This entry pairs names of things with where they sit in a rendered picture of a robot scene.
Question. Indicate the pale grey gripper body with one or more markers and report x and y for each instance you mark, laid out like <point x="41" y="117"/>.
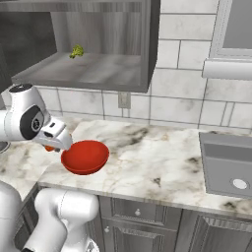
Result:
<point x="60" y="139"/>

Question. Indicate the grey open wall cabinet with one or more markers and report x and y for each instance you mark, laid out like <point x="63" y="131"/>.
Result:
<point x="98" y="69"/>

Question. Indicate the grey sink basin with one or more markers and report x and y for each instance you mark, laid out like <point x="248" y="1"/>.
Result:
<point x="223" y="167"/>

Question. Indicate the grey drawer front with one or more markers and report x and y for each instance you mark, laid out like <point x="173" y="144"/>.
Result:
<point x="151" y="211"/>

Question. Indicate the grey wall outlet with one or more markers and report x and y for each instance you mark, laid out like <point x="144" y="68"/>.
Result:
<point x="124" y="99"/>

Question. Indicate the orange carrot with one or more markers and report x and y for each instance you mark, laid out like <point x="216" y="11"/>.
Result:
<point x="49" y="148"/>

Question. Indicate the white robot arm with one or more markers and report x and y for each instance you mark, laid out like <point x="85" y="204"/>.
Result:
<point x="18" y="113"/>

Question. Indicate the green broccoli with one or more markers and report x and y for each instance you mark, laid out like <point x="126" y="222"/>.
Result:
<point x="77" y="51"/>

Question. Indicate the white drawer knob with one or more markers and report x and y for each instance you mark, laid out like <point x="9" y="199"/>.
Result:
<point x="138" y="212"/>

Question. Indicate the grey base cabinet door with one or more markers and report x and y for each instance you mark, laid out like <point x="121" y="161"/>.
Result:
<point x="138" y="238"/>
<point x="24" y="223"/>
<point x="216" y="234"/>

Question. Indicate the white cabinet door knob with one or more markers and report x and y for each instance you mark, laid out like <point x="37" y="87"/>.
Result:
<point x="106" y="229"/>

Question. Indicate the red bowl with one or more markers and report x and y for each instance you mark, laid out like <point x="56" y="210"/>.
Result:
<point x="86" y="157"/>

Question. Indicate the white framed window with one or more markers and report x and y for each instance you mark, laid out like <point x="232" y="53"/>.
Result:
<point x="236" y="32"/>

